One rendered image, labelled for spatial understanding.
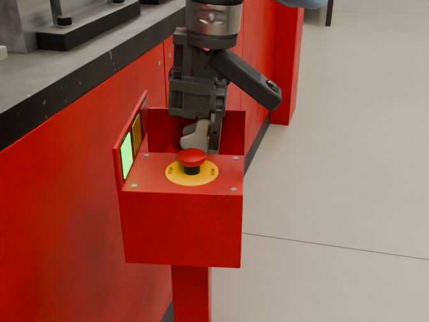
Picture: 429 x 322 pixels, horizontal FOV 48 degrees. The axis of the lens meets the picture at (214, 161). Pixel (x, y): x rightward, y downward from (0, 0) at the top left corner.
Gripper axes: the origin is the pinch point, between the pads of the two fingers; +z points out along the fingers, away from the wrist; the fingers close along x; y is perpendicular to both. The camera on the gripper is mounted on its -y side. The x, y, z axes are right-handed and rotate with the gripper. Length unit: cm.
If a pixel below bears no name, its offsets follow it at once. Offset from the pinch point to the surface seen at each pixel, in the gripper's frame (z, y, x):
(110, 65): -9.0, 19.8, -13.4
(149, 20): -11.8, 17.1, -35.3
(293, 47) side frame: 29, -30, -174
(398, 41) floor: 63, -139, -351
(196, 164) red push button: -5.8, 2.0, 11.7
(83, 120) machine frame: -2.9, 21.6, -3.3
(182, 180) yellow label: -3.6, 3.6, 12.4
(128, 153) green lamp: -5.9, 11.1, 10.8
